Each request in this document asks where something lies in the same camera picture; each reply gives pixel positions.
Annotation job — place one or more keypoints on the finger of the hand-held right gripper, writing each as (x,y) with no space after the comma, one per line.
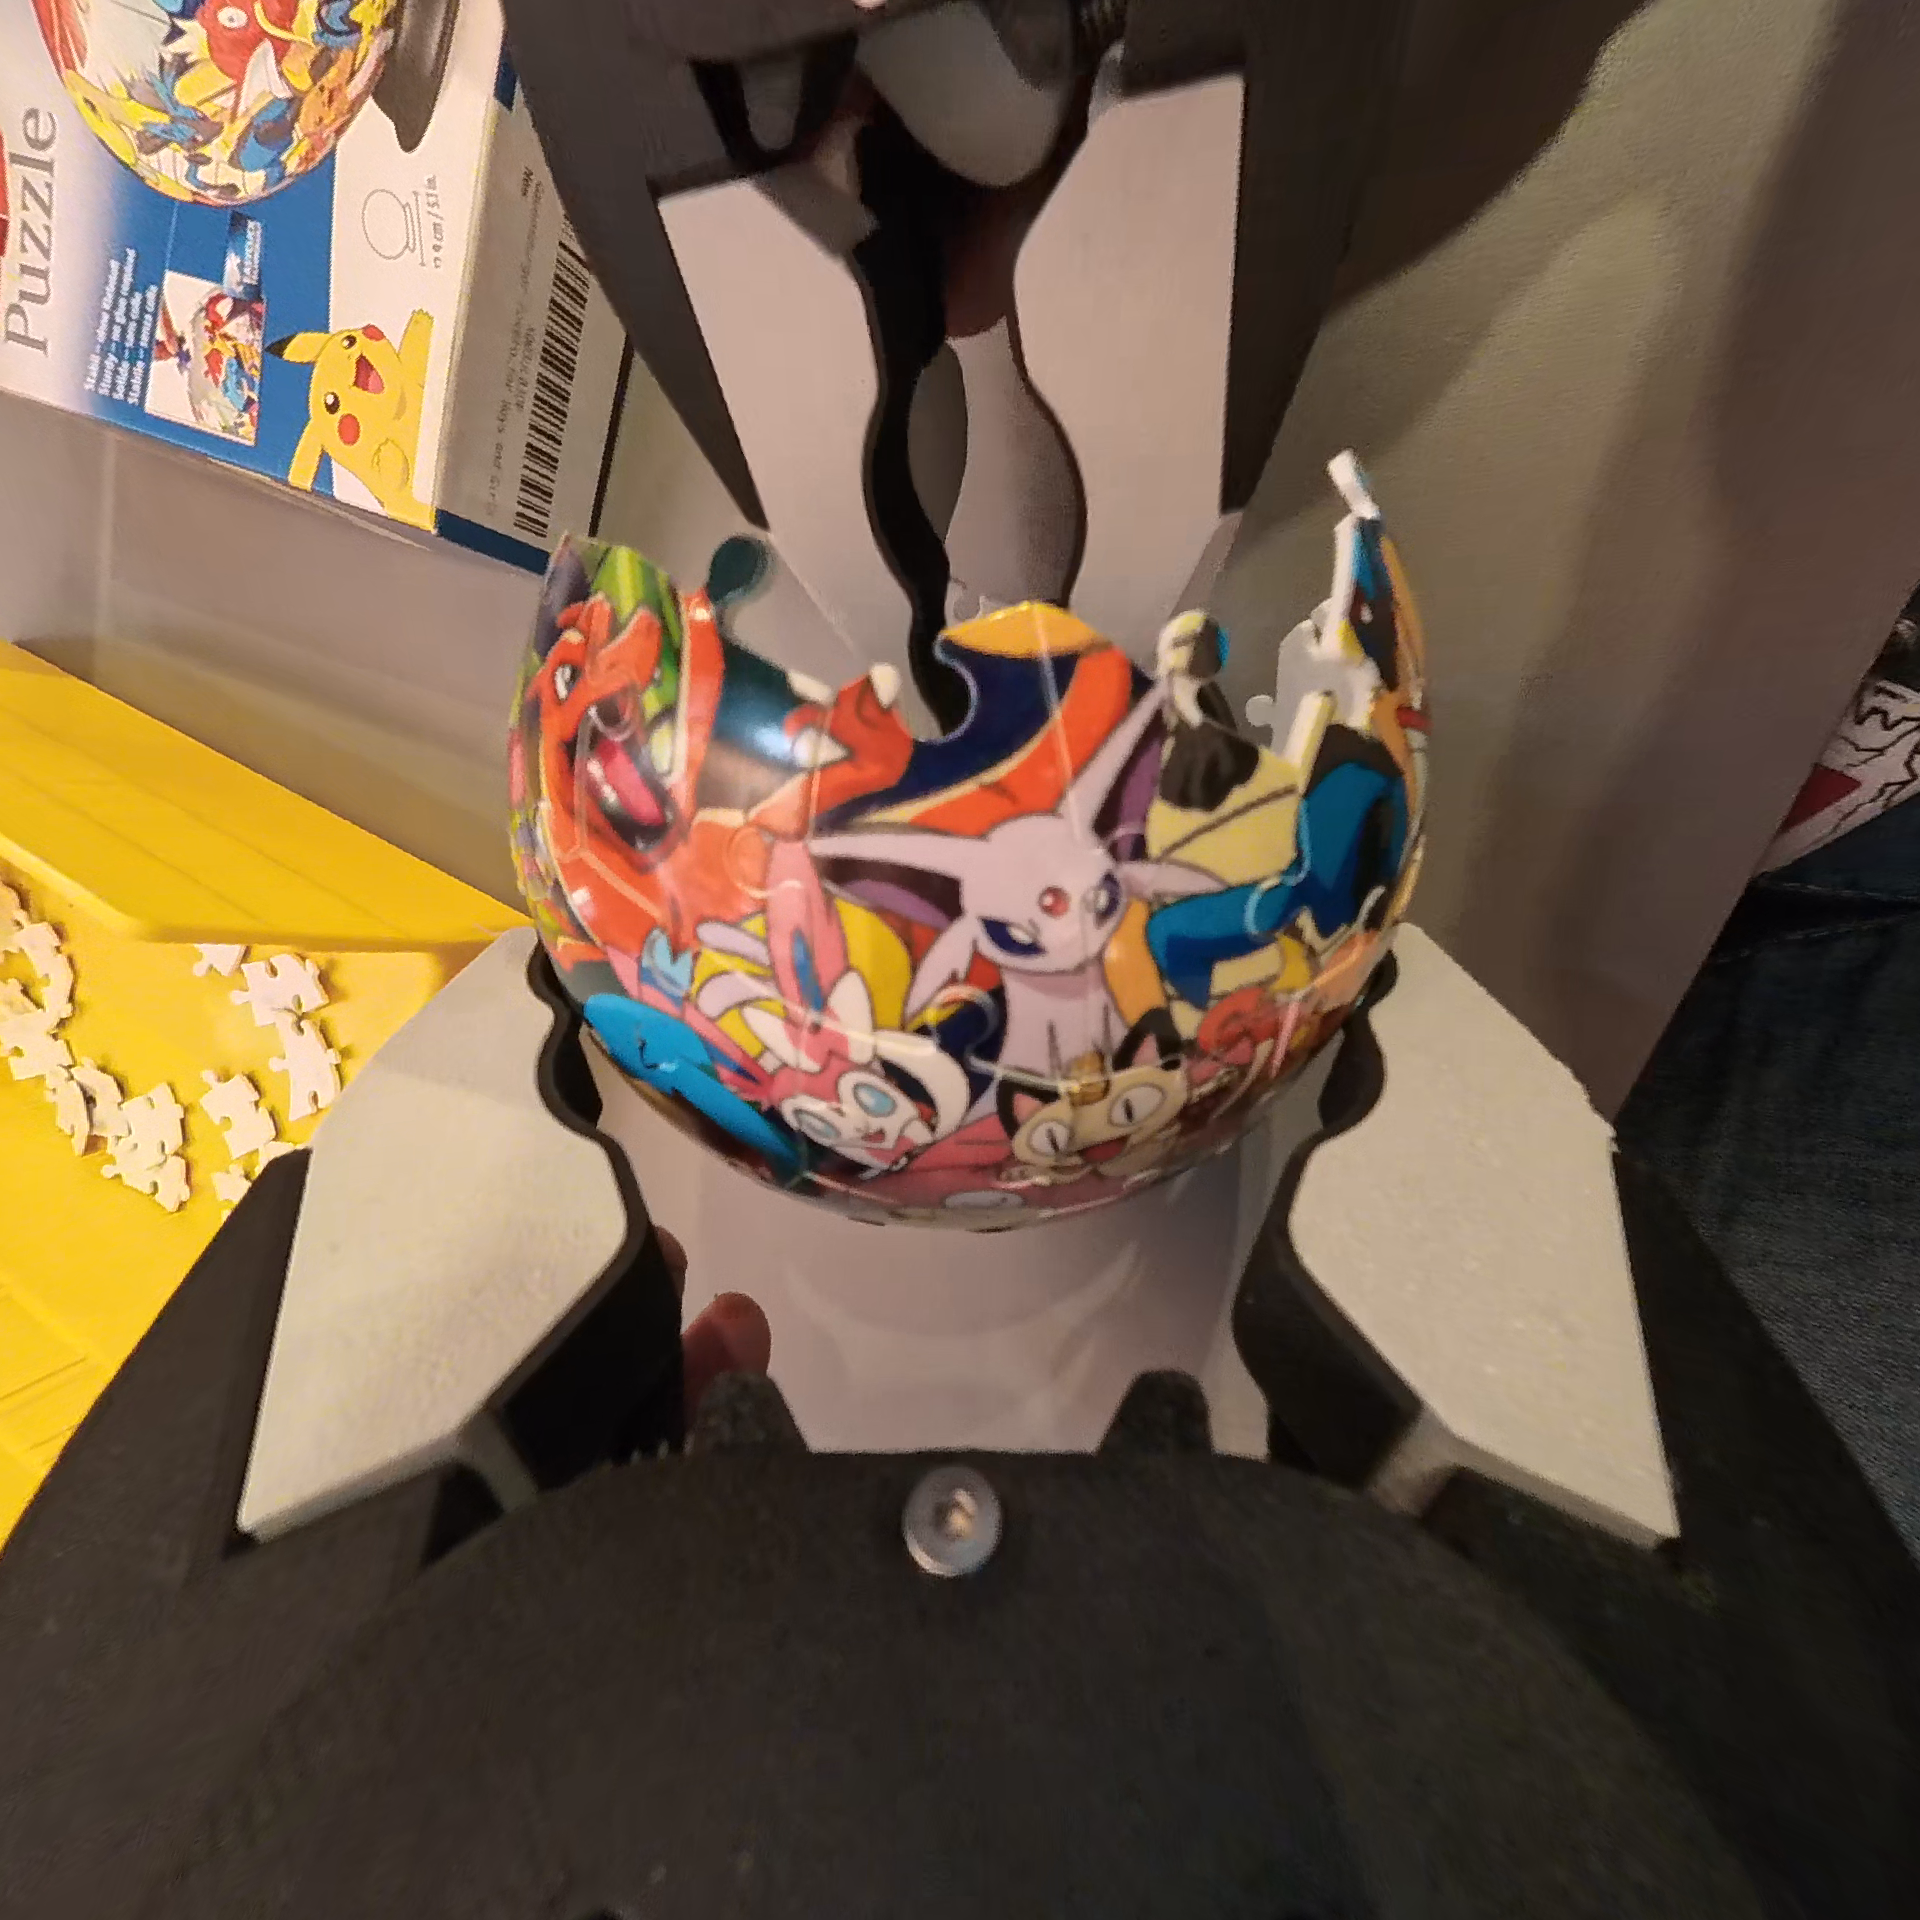
(1155,331)
(764,345)

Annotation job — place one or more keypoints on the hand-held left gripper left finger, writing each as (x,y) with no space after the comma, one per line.
(404,1305)

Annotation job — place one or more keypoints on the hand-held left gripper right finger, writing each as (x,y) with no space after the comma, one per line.
(1500,1290)

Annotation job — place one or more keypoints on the yellow cardboard box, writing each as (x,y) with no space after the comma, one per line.
(180,840)

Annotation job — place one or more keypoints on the colourful puzzle ball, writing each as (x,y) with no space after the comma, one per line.
(960,930)

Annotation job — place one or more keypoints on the pile of white puzzle pieces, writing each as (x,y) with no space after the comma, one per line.
(135,1110)

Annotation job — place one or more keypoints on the blue white puzzle box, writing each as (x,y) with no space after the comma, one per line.
(224,301)

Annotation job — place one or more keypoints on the person's left hand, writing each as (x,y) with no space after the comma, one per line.
(728,1342)

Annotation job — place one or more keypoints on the person's blue jeans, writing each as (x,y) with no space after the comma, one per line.
(1801,1141)

